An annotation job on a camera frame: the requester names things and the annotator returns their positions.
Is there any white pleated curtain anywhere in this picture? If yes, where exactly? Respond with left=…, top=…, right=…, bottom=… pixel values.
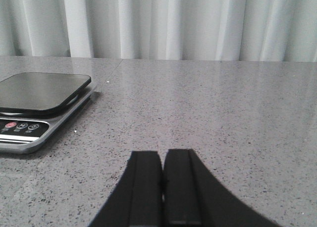
left=0, top=0, right=317, bottom=62

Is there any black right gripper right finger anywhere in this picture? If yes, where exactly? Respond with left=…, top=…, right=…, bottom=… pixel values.
left=163, top=149, right=277, bottom=227

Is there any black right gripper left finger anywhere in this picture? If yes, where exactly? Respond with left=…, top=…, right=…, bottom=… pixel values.
left=89, top=151, right=162, bottom=227

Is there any silver black kitchen scale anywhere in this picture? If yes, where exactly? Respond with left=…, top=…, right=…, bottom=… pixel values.
left=0, top=72, right=97, bottom=154

